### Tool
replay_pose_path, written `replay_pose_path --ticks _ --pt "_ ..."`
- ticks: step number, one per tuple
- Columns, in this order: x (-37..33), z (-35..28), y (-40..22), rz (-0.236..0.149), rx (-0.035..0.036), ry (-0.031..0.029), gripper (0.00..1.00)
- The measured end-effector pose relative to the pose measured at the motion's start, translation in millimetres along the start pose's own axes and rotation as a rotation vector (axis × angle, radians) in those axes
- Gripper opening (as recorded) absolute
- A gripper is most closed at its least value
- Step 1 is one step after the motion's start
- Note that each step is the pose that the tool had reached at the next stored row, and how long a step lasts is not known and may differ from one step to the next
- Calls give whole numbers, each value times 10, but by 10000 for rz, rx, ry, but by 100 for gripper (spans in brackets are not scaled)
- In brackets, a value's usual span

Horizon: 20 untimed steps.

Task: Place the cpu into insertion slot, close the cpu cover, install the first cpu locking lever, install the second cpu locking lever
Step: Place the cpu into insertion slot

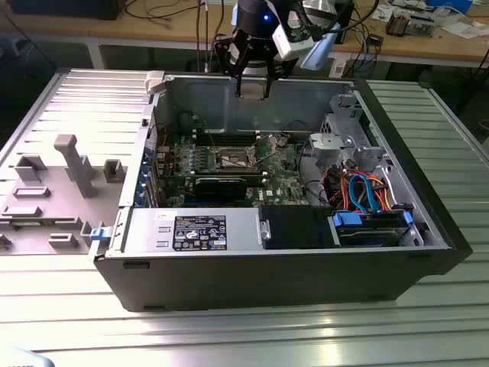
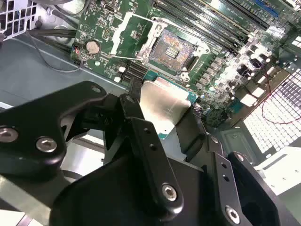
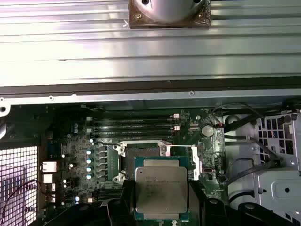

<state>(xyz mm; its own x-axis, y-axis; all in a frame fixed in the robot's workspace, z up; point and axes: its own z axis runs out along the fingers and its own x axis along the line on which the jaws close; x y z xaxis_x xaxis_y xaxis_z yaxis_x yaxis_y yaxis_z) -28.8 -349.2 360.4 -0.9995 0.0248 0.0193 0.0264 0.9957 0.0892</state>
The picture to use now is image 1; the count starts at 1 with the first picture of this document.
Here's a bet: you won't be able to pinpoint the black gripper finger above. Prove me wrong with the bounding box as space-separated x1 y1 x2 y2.
213 32 252 98
261 46 296 98

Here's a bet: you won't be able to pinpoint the silver CPU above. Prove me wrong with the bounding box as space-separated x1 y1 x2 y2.
239 83 267 102

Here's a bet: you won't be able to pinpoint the metal locking lever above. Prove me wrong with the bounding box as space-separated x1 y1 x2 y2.
202 120 221 154

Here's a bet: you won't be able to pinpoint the metal socket cover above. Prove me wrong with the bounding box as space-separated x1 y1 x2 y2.
247 133 279 170

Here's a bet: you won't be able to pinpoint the CPU socket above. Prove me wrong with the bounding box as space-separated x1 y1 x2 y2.
212 146 256 172

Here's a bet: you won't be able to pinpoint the wooden desk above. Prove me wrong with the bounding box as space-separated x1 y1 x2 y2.
0 0 489 70

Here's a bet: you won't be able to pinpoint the black upright box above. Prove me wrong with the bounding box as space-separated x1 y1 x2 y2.
338 0 355 44

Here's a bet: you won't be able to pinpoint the metal drive cage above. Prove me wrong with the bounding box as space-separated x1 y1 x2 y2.
307 93 387 174

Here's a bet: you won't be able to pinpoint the green motherboard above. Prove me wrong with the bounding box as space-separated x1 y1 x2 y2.
151 132 309 209

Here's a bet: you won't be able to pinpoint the black graphics card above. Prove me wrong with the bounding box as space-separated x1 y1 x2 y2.
193 174 249 201

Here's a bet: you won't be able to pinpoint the white printed card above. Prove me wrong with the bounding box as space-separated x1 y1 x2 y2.
374 2 395 21

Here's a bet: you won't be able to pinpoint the copper coil part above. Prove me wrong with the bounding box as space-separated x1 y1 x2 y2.
385 11 409 38

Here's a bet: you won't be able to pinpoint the grey electronic module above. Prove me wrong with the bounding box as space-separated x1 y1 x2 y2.
406 15 436 38

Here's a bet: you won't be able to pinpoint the black plastic shroud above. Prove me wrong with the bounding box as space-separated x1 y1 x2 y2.
258 205 338 252

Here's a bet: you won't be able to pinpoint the large black box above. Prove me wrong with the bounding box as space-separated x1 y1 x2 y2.
7 0 120 21

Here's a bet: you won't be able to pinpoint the blue box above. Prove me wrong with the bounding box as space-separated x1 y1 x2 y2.
426 0 471 9

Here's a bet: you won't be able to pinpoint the silver power supply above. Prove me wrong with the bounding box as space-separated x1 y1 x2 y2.
122 207 267 256

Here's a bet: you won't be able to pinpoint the white papers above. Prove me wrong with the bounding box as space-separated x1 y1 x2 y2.
439 21 484 40

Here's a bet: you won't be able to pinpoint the hard disk in blue carrier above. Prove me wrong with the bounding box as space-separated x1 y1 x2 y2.
327 208 416 249

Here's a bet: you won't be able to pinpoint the black PC case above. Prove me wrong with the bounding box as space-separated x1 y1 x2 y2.
93 70 474 313

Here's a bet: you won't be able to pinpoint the grey parts rack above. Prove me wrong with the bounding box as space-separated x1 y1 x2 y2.
0 133 129 256

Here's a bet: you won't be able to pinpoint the pale rounded device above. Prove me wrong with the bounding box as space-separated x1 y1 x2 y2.
0 346 53 367

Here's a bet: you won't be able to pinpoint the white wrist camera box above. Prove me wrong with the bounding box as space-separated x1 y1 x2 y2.
272 10 319 61

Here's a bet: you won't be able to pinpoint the thin black cable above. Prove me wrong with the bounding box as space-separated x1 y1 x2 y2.
283 119 311 135

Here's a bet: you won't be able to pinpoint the black camera cable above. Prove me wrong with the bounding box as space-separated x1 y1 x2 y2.
316 0 383 41

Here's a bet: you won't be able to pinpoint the thick black cable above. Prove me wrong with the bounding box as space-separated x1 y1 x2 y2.
297 139 332 209

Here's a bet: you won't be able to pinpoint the orange data cable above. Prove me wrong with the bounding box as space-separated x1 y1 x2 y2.
326 167 351 203

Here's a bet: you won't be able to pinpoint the blue data cable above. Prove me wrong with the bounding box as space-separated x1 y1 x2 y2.
348 172 379 214

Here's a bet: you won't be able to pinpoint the multicolour wire bundle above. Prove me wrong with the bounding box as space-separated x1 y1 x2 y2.
372 176 397 212

